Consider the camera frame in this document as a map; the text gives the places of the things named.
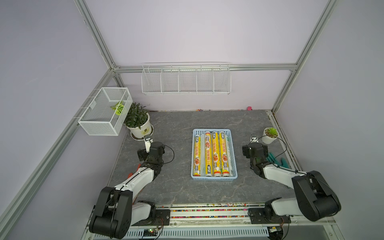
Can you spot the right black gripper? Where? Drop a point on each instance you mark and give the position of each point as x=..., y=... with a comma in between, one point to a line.
x=246, y=150

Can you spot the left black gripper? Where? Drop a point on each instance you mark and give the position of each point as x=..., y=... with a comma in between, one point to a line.
x=142, y=155

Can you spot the light blue plastic basket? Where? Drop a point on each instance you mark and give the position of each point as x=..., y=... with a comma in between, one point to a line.
x=203, y=176

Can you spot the yellow plastic wrap roll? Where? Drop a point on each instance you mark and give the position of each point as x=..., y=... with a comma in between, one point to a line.
x=197, y=156

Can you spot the white green wrap roll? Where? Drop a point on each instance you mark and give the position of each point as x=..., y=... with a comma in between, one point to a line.
x=230, y=150

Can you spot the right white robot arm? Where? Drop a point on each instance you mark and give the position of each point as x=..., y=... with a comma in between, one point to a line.
x=314, y=198

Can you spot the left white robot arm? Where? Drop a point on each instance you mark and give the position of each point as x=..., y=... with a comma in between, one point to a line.
x=115, y=210

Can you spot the small succulent in white pot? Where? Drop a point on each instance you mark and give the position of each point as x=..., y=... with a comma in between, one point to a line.
x=270, y=135

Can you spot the green rubber glove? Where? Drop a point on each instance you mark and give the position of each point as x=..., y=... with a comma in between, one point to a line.
x=281, y=162

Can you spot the white plant pot with saucer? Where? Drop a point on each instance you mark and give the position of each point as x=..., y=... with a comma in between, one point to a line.
x=139, y=133

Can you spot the green leafy plant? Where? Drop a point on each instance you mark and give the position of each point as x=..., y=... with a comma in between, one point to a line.
x=137, y=116

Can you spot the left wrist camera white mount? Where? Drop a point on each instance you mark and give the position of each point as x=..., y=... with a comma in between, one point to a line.
x=148, y=141

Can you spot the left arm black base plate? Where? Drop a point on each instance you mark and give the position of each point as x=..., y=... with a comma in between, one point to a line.
x=159, y=218

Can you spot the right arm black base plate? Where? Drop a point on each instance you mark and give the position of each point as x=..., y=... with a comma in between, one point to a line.
x=266, y=216

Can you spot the white wire box basket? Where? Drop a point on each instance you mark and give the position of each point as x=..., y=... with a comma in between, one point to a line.
x=105, y=114

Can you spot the white wire wall shelf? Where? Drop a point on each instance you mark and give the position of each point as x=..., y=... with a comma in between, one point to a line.
x=202, y=78

